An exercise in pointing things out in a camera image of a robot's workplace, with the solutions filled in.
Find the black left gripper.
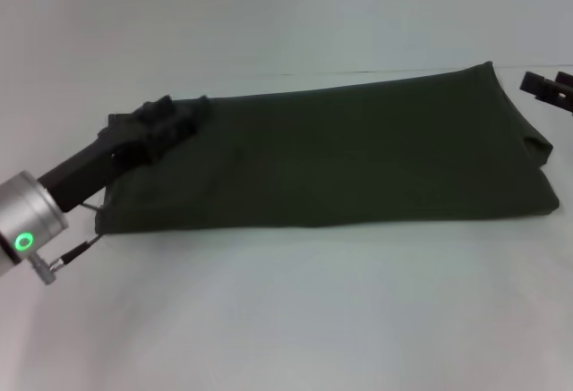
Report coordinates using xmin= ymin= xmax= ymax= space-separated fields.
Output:
xmin=37 ymin=93 xmax=210 ymax=214

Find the dark green shirt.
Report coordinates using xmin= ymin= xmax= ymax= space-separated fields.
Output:
xmin=95 ymin=60 xmax=562 ymax=235

